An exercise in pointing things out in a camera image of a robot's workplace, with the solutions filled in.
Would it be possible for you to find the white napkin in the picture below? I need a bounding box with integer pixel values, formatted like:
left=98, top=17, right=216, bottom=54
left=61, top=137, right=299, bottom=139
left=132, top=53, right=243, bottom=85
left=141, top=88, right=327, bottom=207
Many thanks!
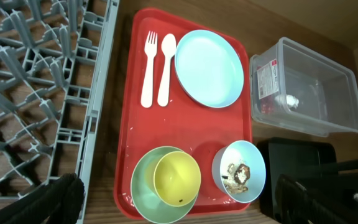
left=275, top=95, right=300, bottom=109

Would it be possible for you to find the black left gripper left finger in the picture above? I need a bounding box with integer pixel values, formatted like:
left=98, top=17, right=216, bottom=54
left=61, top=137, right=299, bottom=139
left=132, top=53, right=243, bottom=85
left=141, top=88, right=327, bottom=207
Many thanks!
left=0, top=173, right=85, bottom=224

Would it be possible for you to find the black waste tray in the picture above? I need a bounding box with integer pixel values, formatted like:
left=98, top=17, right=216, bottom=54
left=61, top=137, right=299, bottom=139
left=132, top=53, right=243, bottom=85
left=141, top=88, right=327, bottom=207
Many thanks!
left=257, top=138, right=336, bottom=222

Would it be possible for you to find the red plastic tray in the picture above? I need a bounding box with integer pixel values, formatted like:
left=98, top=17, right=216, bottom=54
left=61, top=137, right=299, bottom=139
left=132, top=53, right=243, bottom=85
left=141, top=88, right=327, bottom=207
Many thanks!
left=114, top=8, right=252, bottom=220

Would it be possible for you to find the white plastic fork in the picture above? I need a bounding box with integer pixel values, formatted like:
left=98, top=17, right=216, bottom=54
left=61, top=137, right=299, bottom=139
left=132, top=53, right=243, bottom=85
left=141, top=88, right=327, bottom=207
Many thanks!
left=140, top=31, right=158, bottom=108

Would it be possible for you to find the green bowl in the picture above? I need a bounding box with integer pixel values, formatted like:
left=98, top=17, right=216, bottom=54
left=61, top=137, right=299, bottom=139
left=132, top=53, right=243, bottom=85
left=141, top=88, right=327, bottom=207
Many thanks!
left=131, top=146, right=198, bottom=223

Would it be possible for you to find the blue bowl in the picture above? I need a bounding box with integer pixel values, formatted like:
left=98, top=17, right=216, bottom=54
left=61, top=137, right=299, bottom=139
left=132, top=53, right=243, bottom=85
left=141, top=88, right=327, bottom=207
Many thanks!
left=211, top=140, right=267, bottom=203

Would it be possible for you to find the yellow plastic cup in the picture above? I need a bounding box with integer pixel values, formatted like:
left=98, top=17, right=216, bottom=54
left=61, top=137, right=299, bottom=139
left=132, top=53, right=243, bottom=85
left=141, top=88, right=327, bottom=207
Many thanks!
left=145, top=151, right=201, bottom=207

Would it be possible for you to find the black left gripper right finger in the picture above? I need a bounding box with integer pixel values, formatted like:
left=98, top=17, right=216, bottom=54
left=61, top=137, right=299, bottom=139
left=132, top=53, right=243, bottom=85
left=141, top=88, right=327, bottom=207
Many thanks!
left=275, top=175, right=358, bottom=224

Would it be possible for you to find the white plastic spoon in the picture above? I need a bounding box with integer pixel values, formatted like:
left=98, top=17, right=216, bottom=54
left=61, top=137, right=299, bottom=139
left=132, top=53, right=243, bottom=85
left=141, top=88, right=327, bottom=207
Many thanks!
left=157, top=34, right=177, bottom=107

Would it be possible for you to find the food scraps and rice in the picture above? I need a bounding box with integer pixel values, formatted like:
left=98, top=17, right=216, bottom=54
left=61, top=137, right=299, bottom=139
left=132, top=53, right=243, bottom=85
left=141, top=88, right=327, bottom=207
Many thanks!
left=221, top=163, right=250, bottom=194

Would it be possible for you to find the clear plastic bin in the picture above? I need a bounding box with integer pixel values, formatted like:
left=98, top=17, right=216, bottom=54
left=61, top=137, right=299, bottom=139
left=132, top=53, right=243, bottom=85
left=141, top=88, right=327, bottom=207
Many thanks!
left=249, top=37, right=358, bottom=137

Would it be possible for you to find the light blue plate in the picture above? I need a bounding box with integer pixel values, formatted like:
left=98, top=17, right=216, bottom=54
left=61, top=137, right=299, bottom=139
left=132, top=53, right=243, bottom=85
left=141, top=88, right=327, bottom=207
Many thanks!
left=175, top=29, right=244, bottom=108

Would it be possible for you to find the grey dishwasher rack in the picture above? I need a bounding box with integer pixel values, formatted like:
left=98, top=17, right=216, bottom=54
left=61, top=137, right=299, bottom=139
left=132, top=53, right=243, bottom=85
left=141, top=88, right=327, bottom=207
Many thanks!
left=0, top=0, right=119, bottom=210

